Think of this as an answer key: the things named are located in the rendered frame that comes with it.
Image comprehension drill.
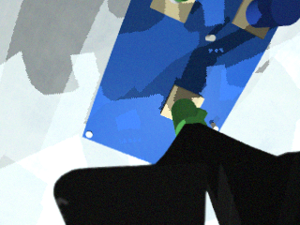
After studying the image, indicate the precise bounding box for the blue circuit board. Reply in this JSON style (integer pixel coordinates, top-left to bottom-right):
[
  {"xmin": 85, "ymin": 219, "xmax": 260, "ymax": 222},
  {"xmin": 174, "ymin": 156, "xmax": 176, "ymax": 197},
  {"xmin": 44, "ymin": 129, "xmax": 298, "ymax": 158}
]
[{"xmin": 82, "ymin": 0, "xmax": 300, "ymax": 163}]

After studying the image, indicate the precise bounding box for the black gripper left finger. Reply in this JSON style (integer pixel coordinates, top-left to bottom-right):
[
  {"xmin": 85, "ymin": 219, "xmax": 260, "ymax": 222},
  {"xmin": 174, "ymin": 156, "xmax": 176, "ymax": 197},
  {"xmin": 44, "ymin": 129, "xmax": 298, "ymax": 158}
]
[{"xmin": 53, "ymin": 124, "xmax": 208, "ymax": 225}]

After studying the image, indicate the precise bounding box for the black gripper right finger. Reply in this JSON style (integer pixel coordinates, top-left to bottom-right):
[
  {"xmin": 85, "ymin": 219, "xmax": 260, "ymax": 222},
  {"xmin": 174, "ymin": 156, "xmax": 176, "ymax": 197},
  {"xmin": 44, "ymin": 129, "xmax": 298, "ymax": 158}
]
[{"xmin": 193, "ymin": 123, "xmax": 300, "ymax": 225}]

